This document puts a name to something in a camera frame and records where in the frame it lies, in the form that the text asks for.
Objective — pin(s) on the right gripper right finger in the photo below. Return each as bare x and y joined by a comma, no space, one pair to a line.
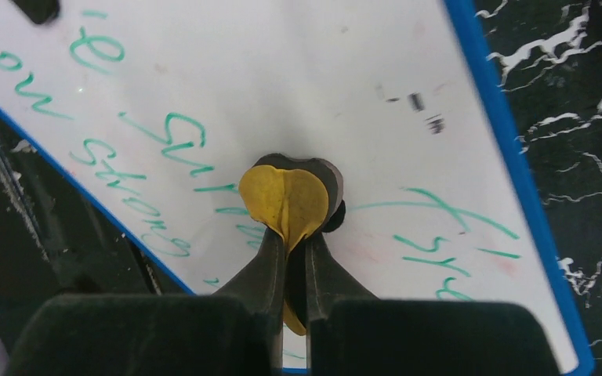
329,287

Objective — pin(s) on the blue framed whiteboard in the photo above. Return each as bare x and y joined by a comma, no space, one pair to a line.
156,109

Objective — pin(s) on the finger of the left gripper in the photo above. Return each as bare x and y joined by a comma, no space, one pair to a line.
39,12

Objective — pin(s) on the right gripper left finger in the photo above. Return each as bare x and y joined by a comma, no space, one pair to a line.
257,292

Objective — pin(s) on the yellow bone-shaped eraser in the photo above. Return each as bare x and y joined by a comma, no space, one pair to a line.
296,198

